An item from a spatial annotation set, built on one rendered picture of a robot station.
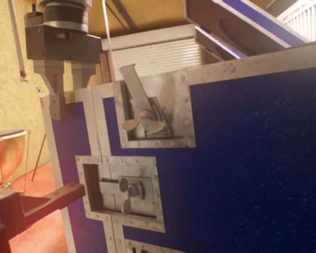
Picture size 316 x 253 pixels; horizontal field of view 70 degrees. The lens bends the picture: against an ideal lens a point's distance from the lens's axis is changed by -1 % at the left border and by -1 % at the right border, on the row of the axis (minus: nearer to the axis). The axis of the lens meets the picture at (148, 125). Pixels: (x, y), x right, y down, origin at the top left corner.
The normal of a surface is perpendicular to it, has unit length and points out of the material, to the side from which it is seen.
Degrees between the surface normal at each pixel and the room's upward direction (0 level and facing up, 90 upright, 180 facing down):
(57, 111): 90
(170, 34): 90
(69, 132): 90
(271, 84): 90
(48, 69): 100
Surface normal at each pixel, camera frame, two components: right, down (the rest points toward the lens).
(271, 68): -0.47, 0.16
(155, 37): -0.12, 0.13
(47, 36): 0.88, 0.11
